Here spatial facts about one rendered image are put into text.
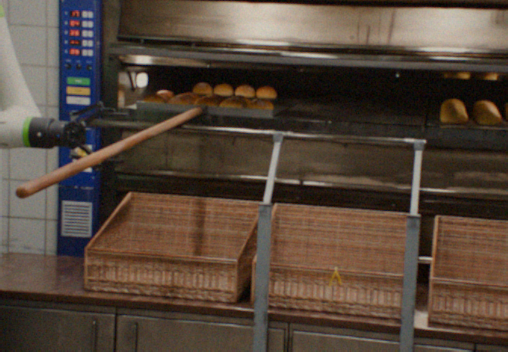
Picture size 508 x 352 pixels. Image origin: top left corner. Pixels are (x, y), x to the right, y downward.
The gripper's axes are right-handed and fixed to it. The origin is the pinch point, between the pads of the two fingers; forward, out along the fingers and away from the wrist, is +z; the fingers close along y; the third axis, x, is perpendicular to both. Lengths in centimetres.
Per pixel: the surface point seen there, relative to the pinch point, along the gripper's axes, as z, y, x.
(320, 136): 51, 3, -64
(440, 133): 91, 4, -101
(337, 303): 61, 58, -51
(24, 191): 1, 3, 73
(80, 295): -28, 62, -47
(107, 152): 1.5, 1.7, 18.3
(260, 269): 35, 46, -41
